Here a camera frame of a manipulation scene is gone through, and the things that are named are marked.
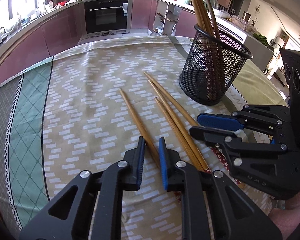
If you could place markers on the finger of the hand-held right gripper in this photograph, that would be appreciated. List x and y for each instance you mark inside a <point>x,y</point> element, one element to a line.
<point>210,136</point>
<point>220,122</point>

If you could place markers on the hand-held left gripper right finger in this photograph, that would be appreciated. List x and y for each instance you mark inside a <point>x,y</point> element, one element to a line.
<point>163,165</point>

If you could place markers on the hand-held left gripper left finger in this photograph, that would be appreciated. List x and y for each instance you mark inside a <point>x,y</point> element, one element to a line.
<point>140,165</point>

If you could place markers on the red-ended bamboo chopstick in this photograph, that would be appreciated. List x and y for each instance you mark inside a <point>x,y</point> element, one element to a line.
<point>135,120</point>
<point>196,5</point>
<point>170,100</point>
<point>209,5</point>
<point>199,5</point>
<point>172,115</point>
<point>177,130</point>
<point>203,5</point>

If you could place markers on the black mesh holder cup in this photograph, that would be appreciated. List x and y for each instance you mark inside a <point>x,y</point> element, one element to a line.
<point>202,80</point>

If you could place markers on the person's right forearm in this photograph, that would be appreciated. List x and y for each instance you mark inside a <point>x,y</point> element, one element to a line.
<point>295,220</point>

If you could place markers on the patterned tablecloth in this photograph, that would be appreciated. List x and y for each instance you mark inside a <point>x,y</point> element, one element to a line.
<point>90,105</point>

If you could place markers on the white kitchen countertop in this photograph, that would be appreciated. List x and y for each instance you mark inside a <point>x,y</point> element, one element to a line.
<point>240,37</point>

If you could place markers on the green leafy vegetables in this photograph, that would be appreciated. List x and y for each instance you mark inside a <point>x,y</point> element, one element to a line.
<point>260,39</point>

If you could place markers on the clear plastic food container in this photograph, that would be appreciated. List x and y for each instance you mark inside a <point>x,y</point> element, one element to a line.
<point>242,24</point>

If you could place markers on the copper tumbler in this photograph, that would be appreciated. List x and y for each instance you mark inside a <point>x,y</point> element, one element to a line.
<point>246,16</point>

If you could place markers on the pink base cabinets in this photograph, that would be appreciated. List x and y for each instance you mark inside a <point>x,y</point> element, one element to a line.
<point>140,12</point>
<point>40,37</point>

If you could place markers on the black built-in oven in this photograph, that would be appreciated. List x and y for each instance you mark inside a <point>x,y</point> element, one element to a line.
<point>106,15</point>

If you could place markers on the wall clock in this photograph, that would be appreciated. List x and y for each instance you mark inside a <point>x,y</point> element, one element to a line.
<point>258,9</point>

